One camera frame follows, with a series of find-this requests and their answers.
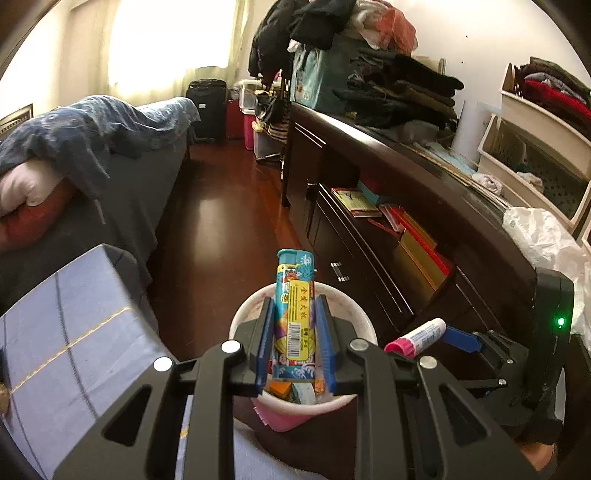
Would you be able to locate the stack of folded dark clothes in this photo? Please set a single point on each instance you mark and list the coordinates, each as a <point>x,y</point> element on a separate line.
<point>388,89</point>

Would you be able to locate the blue checked tablecloth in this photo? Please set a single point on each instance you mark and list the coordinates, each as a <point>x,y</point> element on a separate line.
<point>94,394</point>

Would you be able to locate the white curtain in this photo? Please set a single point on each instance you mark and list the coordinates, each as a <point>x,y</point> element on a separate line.
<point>147,51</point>

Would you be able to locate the bed with grey sheet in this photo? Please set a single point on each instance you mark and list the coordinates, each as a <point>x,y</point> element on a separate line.
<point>38,241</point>

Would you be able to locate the red folder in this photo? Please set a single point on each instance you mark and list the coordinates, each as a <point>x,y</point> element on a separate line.
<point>414,241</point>

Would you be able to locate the book with beige cover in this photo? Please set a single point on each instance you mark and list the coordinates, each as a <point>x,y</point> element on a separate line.
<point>356,203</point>

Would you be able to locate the white stacking baskets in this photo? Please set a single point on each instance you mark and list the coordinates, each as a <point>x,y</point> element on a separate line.
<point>538,144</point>

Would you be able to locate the wooden headboard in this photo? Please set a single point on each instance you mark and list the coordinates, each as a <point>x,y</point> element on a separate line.
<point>10,122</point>

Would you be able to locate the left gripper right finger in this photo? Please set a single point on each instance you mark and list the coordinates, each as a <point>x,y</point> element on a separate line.
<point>342,365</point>

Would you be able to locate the pink storage box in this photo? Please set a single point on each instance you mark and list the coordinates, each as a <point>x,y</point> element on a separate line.
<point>248,118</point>

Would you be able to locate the black suitcase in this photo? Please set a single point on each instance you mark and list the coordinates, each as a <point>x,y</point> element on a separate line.
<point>210,97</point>

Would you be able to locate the teal shopping bag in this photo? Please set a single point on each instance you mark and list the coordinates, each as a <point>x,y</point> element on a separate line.
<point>318,73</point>

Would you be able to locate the brown crumpled wrapper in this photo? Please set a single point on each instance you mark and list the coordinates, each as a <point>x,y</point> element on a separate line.
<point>4,399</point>

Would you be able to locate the white pink glue stick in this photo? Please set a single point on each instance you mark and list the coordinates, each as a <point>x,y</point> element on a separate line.
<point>419,339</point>

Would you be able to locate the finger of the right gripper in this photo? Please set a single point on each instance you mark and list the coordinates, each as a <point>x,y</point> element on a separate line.
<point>466,342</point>

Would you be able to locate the white plastic bag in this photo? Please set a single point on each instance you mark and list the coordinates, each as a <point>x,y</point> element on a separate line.
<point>545,243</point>

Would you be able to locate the dark wooden cabinet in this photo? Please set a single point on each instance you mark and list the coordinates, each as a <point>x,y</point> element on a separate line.
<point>492,284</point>

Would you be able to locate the white floral trash bin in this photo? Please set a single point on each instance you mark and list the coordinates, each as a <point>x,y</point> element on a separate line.
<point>295,391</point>

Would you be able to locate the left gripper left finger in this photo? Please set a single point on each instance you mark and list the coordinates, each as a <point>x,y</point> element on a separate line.
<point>249,376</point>

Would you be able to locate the teal snack wrapper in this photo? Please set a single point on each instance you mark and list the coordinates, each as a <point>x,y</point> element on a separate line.
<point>294,346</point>

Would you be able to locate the hanging dark jackets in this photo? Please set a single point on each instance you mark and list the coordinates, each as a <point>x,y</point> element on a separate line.
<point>312,23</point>

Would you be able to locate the blue duvet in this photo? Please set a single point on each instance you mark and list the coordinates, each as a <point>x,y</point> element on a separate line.
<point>78,139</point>

